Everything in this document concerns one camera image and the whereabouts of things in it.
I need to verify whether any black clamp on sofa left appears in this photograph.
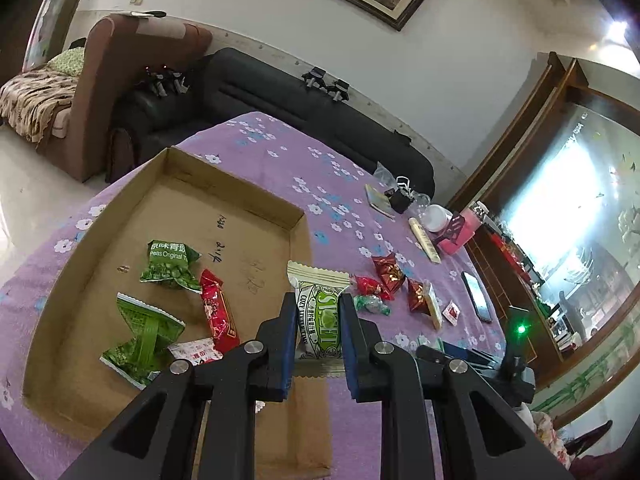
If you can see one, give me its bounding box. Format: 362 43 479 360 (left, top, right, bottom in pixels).
302 66 328 91

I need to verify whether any white green sunflower seed bag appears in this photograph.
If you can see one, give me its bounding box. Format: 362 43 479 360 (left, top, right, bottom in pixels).
286 261 350 378

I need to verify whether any brown armchair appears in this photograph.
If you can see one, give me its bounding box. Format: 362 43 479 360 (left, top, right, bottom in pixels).
0 12 215 184

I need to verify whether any purple floral tablecloth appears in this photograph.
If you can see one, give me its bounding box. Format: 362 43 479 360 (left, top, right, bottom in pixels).
1 113 504 479

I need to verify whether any black clamp on sofa right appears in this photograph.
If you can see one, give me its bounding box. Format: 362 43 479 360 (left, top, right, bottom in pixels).
326 79 350 102

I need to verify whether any wooden cabinet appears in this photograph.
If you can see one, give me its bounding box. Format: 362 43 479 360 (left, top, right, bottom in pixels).
448 52 639 426

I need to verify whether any black phone stand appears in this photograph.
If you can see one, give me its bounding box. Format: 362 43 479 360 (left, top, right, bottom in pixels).
434 214 465 245

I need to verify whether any dark red gold-print packet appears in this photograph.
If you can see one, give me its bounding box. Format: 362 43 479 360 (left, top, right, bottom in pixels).
371 252 406 295

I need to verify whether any olive notebook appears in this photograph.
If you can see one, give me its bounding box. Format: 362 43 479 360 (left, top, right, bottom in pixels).
364 184 396 219

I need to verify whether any black smartphone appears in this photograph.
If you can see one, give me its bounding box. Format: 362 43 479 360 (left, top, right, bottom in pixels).
462 272 492 324

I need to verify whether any red round-logo candy packet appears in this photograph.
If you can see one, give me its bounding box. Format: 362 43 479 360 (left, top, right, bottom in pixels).
350 275 394 301

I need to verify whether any green peas snack bag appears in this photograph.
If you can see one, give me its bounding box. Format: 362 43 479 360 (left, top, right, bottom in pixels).
140 240 202 294

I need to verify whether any red bar snack packet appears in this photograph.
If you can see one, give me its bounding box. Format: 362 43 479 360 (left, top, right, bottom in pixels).
200 269 240 354

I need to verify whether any black leather sofa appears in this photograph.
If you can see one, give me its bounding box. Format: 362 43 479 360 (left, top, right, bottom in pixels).
106 48 436 197

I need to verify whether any person's right hand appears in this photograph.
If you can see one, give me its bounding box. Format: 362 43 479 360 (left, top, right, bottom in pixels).
514 403 572 469

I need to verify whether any long beige cracker pack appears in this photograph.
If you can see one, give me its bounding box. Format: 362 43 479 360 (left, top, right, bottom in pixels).
423 281 442 330

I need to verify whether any white red sachet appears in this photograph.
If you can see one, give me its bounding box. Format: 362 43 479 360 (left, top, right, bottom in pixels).
442 301 460 326
167 337 224 366

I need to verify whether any clear plastic cup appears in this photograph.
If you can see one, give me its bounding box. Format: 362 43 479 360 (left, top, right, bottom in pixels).
409 192 432 210

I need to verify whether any cream tube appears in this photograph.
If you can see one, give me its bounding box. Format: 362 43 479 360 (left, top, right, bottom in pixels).
408 217 442 264

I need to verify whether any black clamp on sofa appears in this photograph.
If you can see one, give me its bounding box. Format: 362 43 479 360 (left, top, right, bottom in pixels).
302 66 328 91
326 79 350 102

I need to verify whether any white round lid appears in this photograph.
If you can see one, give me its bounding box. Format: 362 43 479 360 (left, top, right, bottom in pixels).
421 204 452 233

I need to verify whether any green striped snack bag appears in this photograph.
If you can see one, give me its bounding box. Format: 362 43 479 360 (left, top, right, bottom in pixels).
100 292 186 390

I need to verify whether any brown cake clear packet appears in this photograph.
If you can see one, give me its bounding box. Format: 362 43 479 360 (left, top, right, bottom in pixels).
354 295 392 316

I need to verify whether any black small box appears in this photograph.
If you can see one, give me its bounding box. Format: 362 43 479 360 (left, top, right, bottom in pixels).
384 176 414 214

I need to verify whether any cardboard box tray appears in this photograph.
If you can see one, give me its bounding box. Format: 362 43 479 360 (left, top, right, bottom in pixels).
23 148 332 479

